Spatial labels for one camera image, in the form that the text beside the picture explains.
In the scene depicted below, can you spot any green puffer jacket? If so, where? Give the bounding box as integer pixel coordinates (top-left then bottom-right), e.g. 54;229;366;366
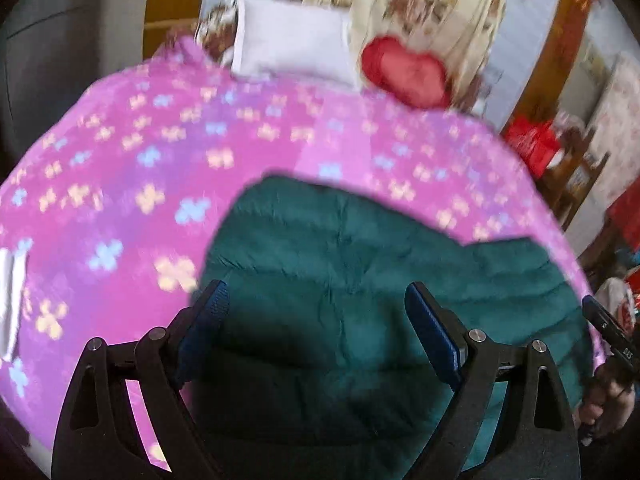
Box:
190;172;597;480

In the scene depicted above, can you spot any person's right hand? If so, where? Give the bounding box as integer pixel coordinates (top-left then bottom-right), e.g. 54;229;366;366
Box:
575;367;640;443

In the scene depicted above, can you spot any white cloth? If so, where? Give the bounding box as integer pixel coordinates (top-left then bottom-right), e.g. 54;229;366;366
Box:
0;247;28;361

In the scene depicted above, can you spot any pink floral curtain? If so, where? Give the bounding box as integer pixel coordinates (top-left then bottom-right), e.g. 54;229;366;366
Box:
585;55;640;211

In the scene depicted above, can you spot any wooden chair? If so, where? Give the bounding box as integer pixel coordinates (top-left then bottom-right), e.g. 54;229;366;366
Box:
540;130;612;233

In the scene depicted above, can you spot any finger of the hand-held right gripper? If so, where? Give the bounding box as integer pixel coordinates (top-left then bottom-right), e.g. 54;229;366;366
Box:
582;295;623;341

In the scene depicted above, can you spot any cream floral quilt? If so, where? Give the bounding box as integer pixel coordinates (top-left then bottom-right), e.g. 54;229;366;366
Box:
272;0;507;111

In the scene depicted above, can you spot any grey refrigerator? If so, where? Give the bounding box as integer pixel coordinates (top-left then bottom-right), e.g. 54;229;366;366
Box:
0;0;151;161

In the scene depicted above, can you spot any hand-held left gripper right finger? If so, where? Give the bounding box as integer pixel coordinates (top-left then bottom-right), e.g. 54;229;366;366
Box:
405;281;582;480

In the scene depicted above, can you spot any brown floral pillow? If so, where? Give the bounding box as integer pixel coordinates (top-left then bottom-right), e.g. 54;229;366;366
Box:
192;0;241;66

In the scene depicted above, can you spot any white pillow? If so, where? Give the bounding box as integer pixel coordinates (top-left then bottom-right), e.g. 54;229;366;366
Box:
231;0;361;92

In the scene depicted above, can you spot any pink floral bedsheet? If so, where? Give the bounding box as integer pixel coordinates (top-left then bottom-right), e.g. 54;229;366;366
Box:
0;35;608;480

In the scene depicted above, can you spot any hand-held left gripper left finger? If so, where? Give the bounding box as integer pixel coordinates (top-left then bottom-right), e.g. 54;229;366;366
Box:
52;280;231;480

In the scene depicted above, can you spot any red shopping bag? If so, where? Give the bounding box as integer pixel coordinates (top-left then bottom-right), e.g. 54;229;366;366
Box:
502;115;558;177

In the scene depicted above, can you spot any red heart cushion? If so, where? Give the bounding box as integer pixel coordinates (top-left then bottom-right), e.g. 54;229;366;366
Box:
361;35;453;110

